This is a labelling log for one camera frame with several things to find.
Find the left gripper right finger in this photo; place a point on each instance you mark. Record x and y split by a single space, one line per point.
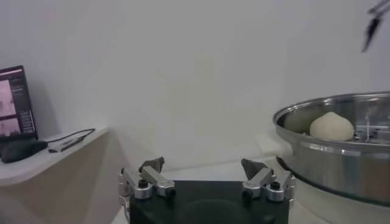
259 179

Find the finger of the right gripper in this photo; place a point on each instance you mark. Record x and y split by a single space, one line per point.
371 30

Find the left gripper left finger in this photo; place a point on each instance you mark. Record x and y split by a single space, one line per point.
157 179

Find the white steamed baozi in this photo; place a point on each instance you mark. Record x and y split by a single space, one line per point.
330 128

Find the steel perforated steamer basket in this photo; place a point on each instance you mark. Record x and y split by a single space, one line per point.
335 170

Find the grey usb hub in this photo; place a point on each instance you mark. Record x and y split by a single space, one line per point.
65 145

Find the white side table with mouse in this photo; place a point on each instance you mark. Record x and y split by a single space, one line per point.
30 170

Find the black computer mouse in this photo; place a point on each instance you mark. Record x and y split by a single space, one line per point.
21 150

